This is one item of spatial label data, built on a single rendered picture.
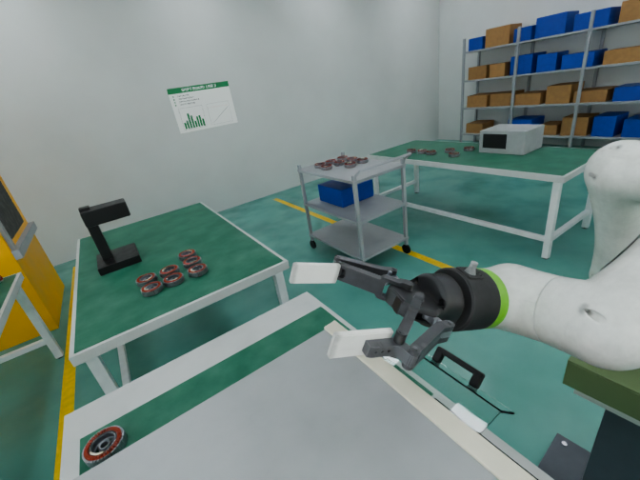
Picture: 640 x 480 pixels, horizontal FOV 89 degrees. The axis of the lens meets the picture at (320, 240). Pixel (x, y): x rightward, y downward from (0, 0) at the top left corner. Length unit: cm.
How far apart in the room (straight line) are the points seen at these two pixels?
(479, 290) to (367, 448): 25
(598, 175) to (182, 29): 526
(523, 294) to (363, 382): 27
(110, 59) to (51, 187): 177
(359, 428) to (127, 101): 516
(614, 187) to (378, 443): 71
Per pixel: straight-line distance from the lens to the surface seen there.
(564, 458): 203
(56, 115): 531
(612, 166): 89
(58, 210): 544
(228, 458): 41
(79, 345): 189
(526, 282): 56
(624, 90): 666
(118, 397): 148
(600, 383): 122
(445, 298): 46
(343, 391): 42
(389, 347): 36
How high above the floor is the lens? 164
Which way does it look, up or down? 25 degrees down
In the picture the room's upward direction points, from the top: 10 degrees counter-clockwise
